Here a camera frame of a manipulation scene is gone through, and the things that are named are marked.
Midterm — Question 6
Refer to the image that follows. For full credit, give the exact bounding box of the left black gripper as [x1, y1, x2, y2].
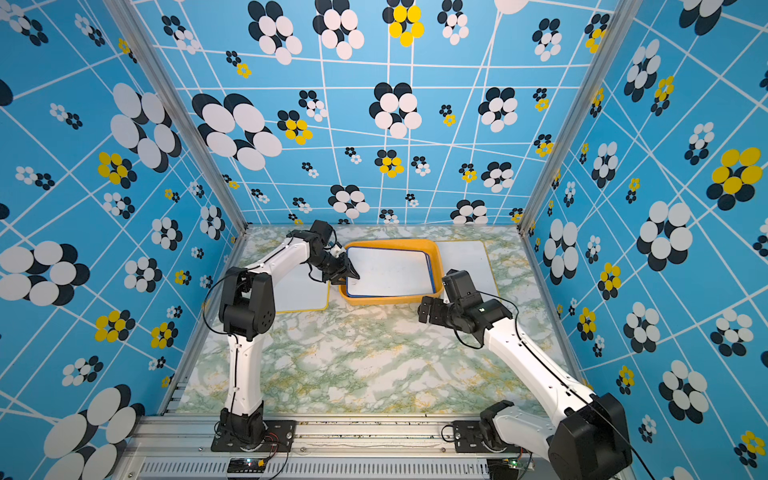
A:
[310, 252, 361, 285]

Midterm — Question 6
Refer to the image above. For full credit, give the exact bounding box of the yellow framed whiteboard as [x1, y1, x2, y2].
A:
[274, 264, 330, 314]
[437, 240, 498, 295]

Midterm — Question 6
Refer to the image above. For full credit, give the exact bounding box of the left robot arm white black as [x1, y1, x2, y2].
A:
[216, 221, 360, 451]

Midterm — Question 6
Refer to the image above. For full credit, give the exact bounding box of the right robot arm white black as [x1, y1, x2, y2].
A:
[418, 296, 633, 479]

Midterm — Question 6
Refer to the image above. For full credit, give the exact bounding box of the yellow plastic storage box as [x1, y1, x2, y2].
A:
[339, 239, 444, 306]

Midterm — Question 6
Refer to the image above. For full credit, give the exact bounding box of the right controller circuit board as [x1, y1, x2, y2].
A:
[487, 459, 528, 480]

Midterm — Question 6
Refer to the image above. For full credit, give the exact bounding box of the controller circuit board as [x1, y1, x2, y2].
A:
[487, 459, 528, 480]
[227, 458, 268, 476]

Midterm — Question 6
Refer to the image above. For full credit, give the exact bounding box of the left controller circuit board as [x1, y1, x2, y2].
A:
[227, 458, 268, 476]

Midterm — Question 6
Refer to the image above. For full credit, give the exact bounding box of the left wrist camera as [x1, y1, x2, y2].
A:
[309, 220, 337, 249]

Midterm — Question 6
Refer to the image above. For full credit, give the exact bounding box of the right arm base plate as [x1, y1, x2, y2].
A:
[446, 420, 528, 455]

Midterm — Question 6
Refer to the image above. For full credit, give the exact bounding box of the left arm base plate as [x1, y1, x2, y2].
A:
[210, 420, 298, 453]

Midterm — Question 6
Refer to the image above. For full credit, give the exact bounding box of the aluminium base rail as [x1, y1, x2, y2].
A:
[113, 414, 557, 479]

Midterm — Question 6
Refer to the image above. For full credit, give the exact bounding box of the left aluminium frame post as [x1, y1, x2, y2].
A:
[105, 1, 248, 235]

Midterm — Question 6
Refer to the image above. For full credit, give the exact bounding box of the aluminium frame post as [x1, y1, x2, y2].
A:
[105, 1, 248, 235]
[520, 0, 642, 234]

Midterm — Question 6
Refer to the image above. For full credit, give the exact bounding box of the right aluminium frame post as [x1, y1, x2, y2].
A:
[520, 0, 642, 234]

